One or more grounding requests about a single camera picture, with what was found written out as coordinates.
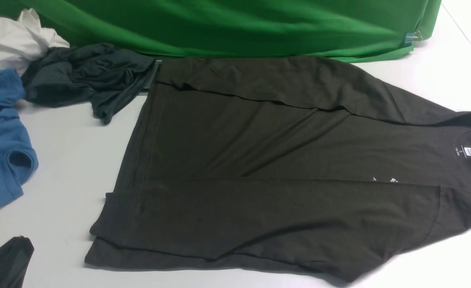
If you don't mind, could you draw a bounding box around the dark gray long-sleeved shirt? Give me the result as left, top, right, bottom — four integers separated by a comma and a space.
84, 56, 471, 282

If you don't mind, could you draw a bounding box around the blue crumpled shirt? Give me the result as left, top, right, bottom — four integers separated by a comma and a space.
0, 68, 38, 208

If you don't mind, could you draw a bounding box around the dark teal crumpled garment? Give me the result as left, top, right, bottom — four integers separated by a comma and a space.
21, 43, 155, 125

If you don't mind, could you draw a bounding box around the green backdrop cloth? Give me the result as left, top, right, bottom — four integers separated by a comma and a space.
0, 0, 441, 63

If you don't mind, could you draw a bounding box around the blue binder clip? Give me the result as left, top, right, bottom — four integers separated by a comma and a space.
403, 31, 423, 46

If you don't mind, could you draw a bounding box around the white crumpled garment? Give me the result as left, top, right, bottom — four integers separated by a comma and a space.
0, 8, 70, 76

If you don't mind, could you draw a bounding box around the black gripper part at corner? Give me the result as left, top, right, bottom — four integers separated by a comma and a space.
0, 236, 34, 288

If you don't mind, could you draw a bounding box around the metal table cable hatch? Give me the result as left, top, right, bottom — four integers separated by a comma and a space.
138, 60, 162, 96

